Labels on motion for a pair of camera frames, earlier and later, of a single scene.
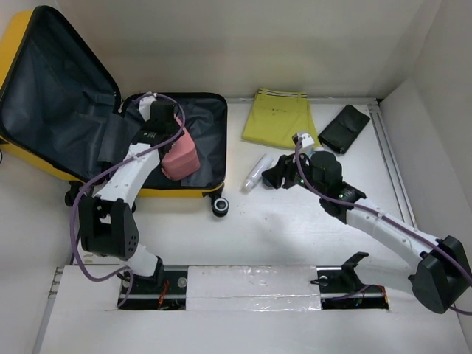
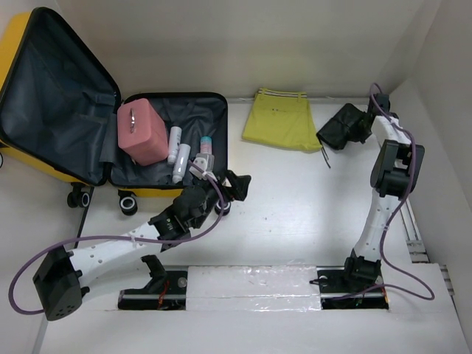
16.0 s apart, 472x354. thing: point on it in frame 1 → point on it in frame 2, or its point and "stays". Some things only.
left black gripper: (175, 130) → (236, 189)
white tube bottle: (264, 162) → (181, 163)
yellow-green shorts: (276, 116) stays
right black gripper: (285, 167) → (366, 136)
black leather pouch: (339, 133) stays
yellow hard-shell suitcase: (60, 114) stays
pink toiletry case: (183, 161) → (141, 134)
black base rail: (337, 292) stays
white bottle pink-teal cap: (310, 151) → (206, 144)
